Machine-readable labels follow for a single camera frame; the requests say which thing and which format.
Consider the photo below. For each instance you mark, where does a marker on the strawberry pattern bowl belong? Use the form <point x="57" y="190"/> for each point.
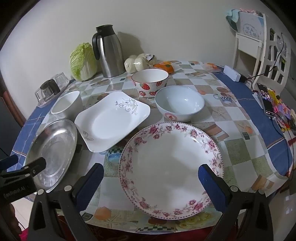
<point x="149" y="81"/>

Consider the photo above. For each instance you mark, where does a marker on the stainless steel thermos jug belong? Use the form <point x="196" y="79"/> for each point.
<point x="107" y="49"/>

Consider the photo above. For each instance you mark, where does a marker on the white wooden shelf rack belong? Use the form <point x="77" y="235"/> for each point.
<point x="257" y="36"/>

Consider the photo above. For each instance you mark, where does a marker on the napa cabbage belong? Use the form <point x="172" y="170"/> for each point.
<point x="83" y="64"/>

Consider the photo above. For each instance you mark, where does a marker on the clear orange plastic bag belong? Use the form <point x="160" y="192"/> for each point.
<point x="211" y="68"/>

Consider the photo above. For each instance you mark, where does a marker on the smartphone with lit screen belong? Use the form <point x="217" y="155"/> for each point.
<point x="266" y="100"/>

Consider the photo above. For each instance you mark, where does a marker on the white square decorated plate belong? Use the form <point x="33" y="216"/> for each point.
<point x="110" y="120"/>

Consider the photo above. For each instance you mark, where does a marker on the orange snack packet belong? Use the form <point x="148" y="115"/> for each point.
<point x="168" y="66"/>

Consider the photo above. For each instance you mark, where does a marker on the colourful toy pile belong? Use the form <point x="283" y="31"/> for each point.
<point x="285" y="116"/>

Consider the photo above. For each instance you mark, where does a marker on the floral round porcelain plate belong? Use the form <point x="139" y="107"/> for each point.
<point x="158" y="169"/>

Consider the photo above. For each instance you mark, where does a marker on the checkered plastic tablecloth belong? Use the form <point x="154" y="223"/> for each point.
<point x="250" y="144"/>

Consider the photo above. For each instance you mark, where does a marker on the tray with glass cups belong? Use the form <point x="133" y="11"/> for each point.
<point x="62" y="82"/>

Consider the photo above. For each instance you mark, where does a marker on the bag of steamed buns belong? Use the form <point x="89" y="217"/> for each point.
<point x="140" y="62"/>

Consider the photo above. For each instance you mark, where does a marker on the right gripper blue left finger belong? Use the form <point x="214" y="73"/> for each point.
<point x="77" y="198"/>

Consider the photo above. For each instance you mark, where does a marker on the stainless steel round plate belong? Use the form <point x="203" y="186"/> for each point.
<point x="56" y="144"/>

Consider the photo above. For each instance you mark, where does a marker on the white power bank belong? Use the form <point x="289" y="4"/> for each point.
<point x="231" y="73"/>

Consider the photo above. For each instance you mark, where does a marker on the glass teapot black handle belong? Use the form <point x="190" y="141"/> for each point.
<point x="49" y="88"/>

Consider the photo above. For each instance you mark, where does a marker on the pale blue round bowl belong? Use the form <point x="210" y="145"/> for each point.
<point x="179" y="103"/>

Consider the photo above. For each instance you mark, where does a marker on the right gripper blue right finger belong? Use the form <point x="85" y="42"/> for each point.
<point x="224" y="200"/>

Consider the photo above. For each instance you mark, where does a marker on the white square bowl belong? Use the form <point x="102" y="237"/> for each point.
<point x="68" y="106"/>

